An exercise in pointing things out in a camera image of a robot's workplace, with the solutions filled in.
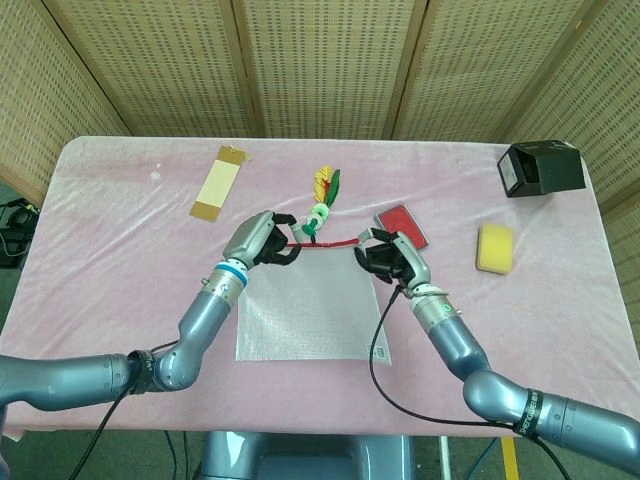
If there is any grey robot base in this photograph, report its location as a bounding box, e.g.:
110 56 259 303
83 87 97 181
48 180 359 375
192 430 416 480

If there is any red ink pad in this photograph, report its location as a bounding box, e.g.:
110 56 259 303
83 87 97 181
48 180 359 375
373 202 431 251

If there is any green yellow feather shuttlecock toy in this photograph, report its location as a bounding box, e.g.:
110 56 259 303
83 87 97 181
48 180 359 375
300 166 344 246

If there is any bamboo folding screen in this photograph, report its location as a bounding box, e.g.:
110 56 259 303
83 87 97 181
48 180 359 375
0 0 640 281

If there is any black cardboard box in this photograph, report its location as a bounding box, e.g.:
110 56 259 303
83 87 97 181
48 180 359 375
496 139 588 200

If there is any gold and cream bookmark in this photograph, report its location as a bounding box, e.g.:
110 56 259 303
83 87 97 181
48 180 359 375
188 144 254 224

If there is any yellow sponge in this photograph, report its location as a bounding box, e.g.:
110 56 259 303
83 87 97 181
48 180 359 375
475 222 517 277

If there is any clear mesh zipper pouch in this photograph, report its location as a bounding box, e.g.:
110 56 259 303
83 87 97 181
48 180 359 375
234 238 393 368

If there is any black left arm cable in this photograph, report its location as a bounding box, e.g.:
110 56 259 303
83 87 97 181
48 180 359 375
68 342 182 480

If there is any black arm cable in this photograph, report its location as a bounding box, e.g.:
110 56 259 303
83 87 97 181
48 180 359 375
68 342 182 480
368 284 572 480

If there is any green floor cable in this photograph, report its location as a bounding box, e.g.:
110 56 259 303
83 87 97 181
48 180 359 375
163 430 180 480

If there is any white table leg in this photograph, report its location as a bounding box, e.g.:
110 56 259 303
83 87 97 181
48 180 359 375
438 435 453 480

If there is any black floor equipment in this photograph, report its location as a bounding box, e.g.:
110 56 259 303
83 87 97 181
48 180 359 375
0 197 42 269

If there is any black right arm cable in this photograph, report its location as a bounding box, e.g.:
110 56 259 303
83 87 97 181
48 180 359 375
368 284 572 480

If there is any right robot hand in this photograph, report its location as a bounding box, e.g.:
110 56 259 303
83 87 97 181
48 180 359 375
353 226 433 296

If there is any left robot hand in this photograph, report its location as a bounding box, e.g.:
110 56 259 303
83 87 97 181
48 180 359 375
222 210 304 269

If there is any yellow floor tape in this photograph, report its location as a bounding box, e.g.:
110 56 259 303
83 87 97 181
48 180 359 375
500 436 519 480

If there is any pink tablecloth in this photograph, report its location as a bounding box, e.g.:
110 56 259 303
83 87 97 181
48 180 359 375
0 135 634 442

